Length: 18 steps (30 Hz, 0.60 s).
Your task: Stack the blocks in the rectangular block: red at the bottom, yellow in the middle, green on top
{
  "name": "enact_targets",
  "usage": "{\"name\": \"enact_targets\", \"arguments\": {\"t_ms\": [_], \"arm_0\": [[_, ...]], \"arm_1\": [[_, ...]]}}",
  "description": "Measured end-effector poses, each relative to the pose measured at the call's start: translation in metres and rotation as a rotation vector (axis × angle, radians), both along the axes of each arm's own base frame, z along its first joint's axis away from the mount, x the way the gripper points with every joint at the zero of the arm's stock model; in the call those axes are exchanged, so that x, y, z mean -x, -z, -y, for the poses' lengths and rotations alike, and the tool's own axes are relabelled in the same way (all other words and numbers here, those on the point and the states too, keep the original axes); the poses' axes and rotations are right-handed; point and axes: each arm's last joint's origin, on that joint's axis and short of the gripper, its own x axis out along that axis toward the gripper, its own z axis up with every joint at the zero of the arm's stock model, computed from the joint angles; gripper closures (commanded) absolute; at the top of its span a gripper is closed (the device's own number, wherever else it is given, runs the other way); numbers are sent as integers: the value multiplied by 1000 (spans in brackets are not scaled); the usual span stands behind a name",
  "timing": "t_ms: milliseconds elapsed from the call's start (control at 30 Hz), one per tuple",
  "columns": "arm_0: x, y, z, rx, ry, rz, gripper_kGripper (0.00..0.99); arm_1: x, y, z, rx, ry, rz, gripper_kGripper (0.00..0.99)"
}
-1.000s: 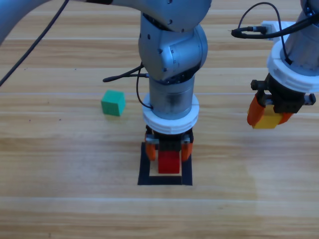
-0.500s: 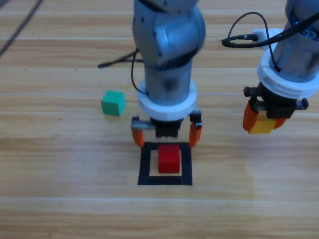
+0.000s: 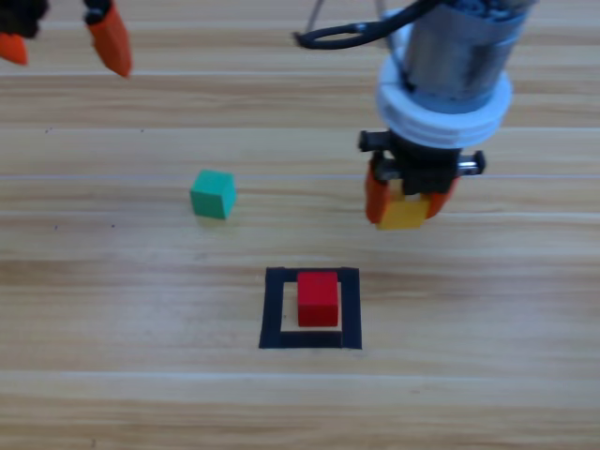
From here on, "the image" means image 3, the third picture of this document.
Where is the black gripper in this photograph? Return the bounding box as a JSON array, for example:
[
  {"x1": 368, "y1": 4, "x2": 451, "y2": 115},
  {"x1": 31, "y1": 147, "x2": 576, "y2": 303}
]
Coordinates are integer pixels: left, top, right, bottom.
[
  {"x1": 0, "y1": 0, "x2": 134, "y2": 79},
  {"x1": 358, "y1": 129, "x2": 488, "y2": 224}
]

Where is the yellow wooden cube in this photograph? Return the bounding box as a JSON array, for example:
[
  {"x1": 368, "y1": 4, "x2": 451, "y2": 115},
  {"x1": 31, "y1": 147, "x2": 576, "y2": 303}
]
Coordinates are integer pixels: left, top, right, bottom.
[{"x1": 376, "y1": 194, "x2": 430, "y2": 232}]

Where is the red wooden cube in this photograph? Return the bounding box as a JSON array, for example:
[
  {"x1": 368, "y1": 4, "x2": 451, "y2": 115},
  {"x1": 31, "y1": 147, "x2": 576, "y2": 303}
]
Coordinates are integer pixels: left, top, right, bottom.
[{"x1": 296, "y1": 271, "x2": 340, "y2": 328}]

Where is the green wooden cube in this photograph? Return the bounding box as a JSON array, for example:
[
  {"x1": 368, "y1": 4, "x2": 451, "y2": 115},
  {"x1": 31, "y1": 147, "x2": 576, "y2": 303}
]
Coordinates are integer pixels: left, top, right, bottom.
[{"x1": 189, "y1": 169, "x2": 237, "y2": 220}]

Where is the black tape square outline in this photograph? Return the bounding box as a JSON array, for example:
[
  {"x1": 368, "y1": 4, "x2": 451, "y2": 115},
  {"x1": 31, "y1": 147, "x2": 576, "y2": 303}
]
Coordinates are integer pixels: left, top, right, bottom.
[{"x1": 258, "y1": 266, "x2": 364, "y2": 351}]

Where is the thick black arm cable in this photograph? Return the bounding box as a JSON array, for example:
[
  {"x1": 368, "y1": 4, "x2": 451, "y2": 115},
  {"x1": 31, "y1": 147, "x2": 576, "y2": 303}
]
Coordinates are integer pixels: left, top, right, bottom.
[{"x1": 292, "y1": 0, "x2": 440, "y2": 51}]

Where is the thin grey wire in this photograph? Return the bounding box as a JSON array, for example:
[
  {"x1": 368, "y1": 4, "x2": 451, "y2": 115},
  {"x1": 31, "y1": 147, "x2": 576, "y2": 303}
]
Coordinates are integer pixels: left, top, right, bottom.
[{"x1": 307, "y1": 0, "x2": 325, "y2": 33}]

